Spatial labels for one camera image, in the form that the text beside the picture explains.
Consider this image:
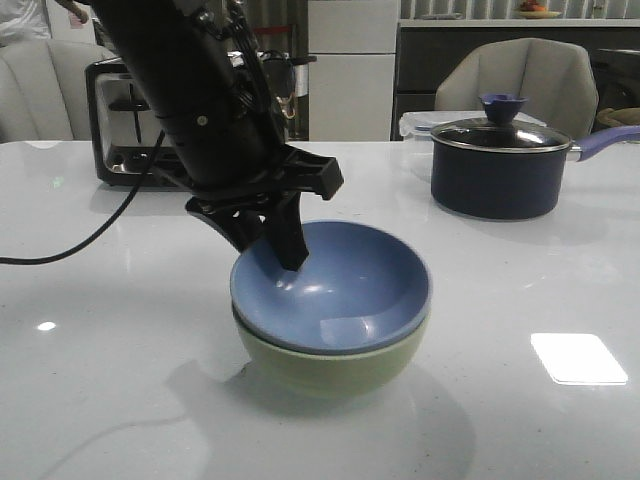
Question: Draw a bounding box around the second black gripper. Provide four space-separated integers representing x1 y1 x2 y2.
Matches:
151 144 344 271

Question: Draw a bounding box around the blue bowl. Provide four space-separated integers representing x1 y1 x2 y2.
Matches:
230 221 432 355

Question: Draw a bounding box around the green bowl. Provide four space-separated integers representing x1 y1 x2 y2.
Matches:
234 314 430 399

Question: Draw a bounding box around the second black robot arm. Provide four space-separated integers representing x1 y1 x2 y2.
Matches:
92 1 343 271

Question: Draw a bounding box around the white refrigerator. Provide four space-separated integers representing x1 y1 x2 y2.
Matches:
308 1 400 141

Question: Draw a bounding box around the black and chrome toaster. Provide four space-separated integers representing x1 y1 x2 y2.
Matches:
84 49 296 189

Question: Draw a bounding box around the clear plastic container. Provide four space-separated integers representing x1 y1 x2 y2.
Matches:
399 110 547 142

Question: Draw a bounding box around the dark blue saucepan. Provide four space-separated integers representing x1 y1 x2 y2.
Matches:
431 125 639 220

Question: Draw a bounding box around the dark kitchen counter cabinet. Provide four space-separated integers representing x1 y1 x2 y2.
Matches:
391 18 639 140

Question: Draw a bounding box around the glass pot lid blue knob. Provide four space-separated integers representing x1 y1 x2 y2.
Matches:
430 93 571 153

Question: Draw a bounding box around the grey chair left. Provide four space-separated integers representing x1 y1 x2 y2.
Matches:
1 39 115 143

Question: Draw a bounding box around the grey chair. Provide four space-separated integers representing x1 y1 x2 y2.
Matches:
1 39 115 143
434 38 599 138

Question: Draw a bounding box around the grey chair right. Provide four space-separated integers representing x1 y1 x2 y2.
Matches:
434 38 599 138

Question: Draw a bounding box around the fruit plate on counter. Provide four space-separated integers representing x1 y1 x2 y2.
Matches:
515 0 561 20

